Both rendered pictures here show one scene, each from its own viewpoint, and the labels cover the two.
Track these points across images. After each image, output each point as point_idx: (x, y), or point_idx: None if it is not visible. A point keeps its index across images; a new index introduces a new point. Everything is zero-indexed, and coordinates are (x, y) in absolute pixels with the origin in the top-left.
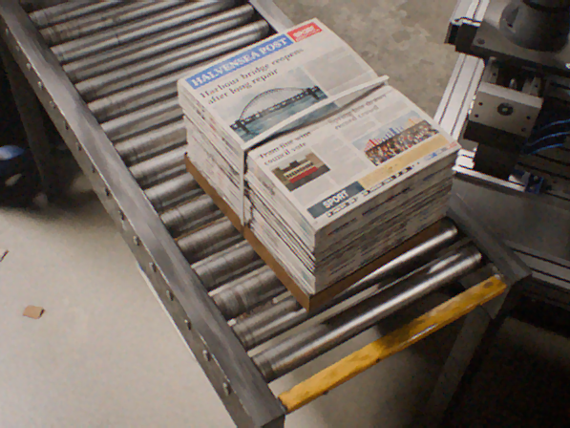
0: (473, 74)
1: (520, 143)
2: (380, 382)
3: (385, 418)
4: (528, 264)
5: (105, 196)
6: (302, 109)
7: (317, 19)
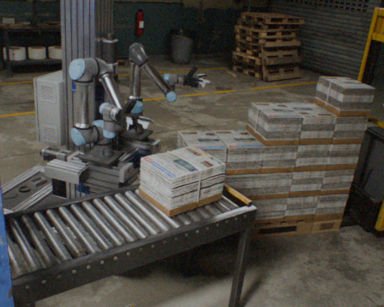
0: None
1: (127, 181)
2: (164, 279)
3: (178, 279)
4: None
5: (172, 245)
6: (182, 162)
7: None
